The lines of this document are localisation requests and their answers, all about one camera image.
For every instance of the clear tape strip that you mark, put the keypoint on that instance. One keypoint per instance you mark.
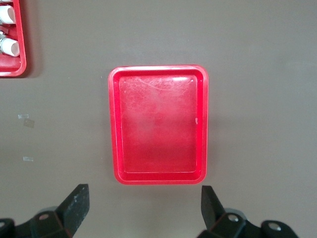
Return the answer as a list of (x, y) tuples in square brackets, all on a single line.
[(28, 159), (23, 116)]

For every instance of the red tray holding casters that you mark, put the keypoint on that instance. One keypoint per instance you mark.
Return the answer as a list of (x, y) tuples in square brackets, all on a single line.
[(21, 37)]

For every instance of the white caster wheel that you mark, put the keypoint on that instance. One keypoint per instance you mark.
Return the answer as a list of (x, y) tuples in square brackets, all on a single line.
[(6, 14), (10, 47)]

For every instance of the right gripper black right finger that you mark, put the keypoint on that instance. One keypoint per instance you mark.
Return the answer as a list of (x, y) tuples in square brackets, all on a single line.
[(213, 213)]

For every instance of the empty red plastic tray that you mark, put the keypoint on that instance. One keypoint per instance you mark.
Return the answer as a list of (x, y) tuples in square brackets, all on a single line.
[(158, 129)]

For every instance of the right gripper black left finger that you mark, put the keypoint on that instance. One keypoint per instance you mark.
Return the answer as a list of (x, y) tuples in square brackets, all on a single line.
[(71, 213)]

